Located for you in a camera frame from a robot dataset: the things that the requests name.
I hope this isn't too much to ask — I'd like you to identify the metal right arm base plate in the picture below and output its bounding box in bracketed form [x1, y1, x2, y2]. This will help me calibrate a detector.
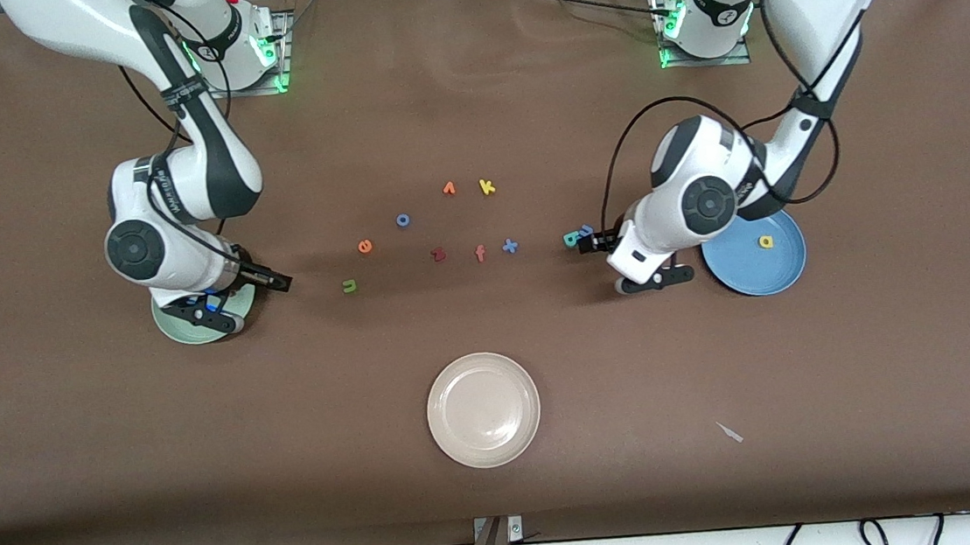
[204, 12, 296, 101]

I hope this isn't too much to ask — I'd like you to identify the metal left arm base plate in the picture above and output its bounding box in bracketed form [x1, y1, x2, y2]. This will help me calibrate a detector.
[652, 0, 754, 73]

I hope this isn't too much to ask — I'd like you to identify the blue plate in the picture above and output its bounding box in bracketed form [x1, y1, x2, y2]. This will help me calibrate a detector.
[698, 206, 811, 302]

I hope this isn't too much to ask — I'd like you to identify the brown paper table cover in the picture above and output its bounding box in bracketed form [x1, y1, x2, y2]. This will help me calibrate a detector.
[0, 0, 970, 545]

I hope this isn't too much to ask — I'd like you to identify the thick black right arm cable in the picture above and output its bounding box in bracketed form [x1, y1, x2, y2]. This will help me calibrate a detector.
[118, 56, 250, 277]

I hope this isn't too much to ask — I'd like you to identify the green plate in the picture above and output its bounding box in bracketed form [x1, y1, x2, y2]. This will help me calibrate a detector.
[150, 279, 262, 349]

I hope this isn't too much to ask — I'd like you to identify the beige plate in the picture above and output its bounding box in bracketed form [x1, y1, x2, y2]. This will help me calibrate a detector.
[422, 348, 547, 474]

